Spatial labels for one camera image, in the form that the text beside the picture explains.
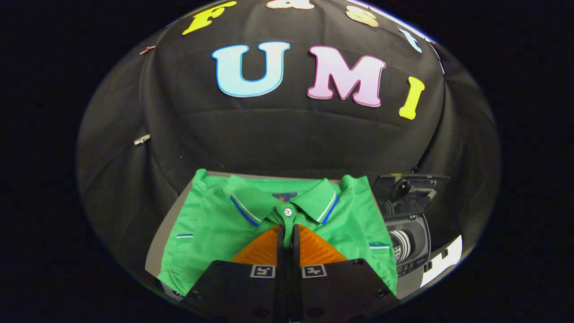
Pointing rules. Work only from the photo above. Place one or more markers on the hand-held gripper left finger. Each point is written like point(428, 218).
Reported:
point(280, 260)

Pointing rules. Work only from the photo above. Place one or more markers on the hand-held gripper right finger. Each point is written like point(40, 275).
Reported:
point(296, 260)

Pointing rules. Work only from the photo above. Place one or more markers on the green polo shirt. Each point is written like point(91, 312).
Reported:
point(210, 224)

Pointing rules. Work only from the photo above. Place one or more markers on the grey washing machine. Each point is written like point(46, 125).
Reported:
point(415, 242)

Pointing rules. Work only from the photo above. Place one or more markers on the black backdrop cloth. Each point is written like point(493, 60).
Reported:
point(291, 134)

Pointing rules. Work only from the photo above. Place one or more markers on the silver cloth clip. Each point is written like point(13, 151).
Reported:
point(141, 139)

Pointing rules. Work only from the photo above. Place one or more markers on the copper cloth clip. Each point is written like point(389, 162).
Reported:
point(147, 49)

